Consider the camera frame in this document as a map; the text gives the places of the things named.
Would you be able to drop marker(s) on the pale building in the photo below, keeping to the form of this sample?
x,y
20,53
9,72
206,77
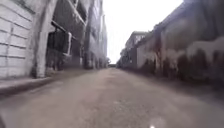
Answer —
x,y
133,41

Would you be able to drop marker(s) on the grey-brown worn road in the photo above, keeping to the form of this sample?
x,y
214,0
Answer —
x,y
110,100

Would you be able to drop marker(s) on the robot's own part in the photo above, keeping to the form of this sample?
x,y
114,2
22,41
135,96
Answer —
x,y
152,126

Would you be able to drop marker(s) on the raised concrete kerb strip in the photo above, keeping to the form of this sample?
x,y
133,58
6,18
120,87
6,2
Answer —
x,y
20,84

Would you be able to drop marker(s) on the tall grey concrete building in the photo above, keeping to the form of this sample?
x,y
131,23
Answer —
x,y
20,40

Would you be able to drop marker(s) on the long stained grey wall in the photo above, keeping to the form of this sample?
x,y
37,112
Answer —
x,y
193,36

